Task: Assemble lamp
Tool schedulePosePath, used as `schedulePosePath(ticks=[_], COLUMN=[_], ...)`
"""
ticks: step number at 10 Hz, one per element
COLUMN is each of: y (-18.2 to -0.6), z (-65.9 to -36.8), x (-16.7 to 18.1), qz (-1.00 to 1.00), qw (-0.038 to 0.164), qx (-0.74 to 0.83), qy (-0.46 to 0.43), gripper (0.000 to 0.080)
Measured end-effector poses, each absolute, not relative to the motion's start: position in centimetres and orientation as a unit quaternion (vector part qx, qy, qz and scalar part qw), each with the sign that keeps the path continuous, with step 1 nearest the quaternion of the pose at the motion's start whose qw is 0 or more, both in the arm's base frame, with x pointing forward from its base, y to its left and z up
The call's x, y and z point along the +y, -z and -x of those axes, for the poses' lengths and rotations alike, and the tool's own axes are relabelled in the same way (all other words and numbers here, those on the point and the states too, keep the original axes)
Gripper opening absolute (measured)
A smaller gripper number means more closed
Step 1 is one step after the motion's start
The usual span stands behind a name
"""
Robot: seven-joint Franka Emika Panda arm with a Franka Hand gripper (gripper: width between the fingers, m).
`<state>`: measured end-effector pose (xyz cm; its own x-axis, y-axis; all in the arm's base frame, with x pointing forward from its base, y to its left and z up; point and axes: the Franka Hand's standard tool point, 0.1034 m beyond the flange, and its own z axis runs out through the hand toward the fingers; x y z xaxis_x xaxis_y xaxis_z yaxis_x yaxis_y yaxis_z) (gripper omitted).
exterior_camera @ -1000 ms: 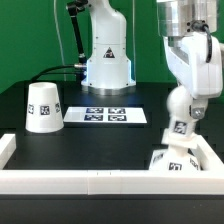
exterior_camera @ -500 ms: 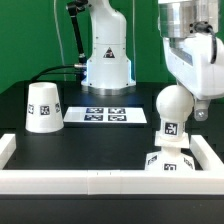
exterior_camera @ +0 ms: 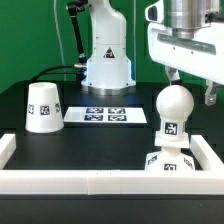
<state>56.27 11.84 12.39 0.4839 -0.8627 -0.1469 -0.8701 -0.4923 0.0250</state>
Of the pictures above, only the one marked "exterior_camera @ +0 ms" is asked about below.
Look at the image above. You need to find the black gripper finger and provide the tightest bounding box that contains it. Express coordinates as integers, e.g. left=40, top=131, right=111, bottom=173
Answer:
left=165, top=66, right=181, bottom=85
left=205, top=80, right=222, bottom=106

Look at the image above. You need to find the white lamp bulb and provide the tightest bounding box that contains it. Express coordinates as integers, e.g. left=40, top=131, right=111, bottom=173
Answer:
left=156, top=85, right=194, bottom=141

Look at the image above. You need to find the white lamp base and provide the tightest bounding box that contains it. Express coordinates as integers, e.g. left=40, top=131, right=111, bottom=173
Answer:
left=145, top=131, right=195, bottom=172

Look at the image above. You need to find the white lamp shade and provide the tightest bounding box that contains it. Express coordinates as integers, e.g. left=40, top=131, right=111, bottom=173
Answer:
left=25, top=82, right=64, bottom=133

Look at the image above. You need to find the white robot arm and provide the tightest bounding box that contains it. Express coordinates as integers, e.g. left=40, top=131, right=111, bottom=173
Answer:
left=82, top=0, right=224, bottom=105

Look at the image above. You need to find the white table border fence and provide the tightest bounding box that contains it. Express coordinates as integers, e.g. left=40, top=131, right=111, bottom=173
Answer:
left=0, top=134, right=224, bottom=195

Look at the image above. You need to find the white marker sheet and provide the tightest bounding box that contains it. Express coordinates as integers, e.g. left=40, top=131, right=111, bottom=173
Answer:
left=64, top=107, right=147, bottom=124

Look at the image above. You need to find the black camera stand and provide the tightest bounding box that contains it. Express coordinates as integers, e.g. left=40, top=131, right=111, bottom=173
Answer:
left=66, top=0, right=88, bottom=64

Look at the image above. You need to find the white cable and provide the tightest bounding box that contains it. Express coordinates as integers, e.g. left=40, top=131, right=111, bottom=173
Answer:
left=53, top=0, right=67, bottom=82

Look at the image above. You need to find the black cable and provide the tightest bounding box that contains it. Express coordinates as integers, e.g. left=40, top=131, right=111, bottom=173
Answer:
left=29, top=64, right=88, bottom=83

